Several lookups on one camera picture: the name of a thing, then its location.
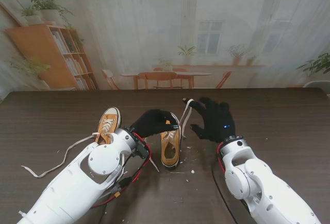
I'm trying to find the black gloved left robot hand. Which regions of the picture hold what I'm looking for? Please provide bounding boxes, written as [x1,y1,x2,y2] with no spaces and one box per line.
[128,109,179,139]

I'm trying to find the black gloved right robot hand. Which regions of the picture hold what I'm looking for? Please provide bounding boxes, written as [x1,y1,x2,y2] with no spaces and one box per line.
[190,97,238,144]

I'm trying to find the yellow canvas sneaker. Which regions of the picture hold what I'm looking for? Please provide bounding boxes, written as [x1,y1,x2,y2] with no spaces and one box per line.
[93,107,122,146]
[160,113,183,170]

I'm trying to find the printed room scene backdrop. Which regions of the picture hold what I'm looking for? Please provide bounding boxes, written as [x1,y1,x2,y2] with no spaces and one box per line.
[0,0,330,91]

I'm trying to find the red cable on left arm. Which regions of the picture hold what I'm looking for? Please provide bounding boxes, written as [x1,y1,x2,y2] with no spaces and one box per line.
[91,131,153,208]

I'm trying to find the red cable on arm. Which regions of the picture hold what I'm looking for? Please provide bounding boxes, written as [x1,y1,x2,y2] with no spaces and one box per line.
[91,131,153,208]
[217,141,227,175]

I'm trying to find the red cable on right arm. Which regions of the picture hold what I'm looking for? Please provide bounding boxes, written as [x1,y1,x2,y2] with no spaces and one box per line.
[217,141,227,175]

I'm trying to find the black cable on table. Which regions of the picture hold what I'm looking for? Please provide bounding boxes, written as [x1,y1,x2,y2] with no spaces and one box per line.
[211,164,238,224]

